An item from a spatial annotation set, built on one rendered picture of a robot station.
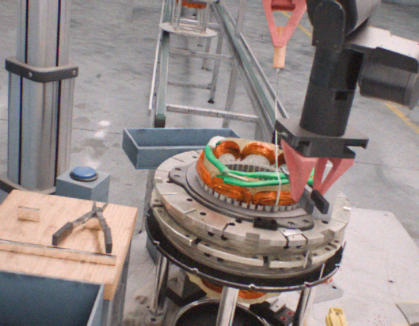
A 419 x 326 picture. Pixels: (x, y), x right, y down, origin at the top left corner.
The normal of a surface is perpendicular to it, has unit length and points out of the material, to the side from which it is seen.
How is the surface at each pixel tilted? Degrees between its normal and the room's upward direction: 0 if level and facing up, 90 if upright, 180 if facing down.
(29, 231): 0
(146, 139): 90
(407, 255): 0
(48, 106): 90
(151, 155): 90
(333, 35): 107
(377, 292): 0
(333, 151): 89
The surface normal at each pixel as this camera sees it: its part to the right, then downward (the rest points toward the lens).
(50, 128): 0.82, 0.33
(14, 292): -0.03, 0.39
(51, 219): 0.15, -0.91
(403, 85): -0.55, 0.25
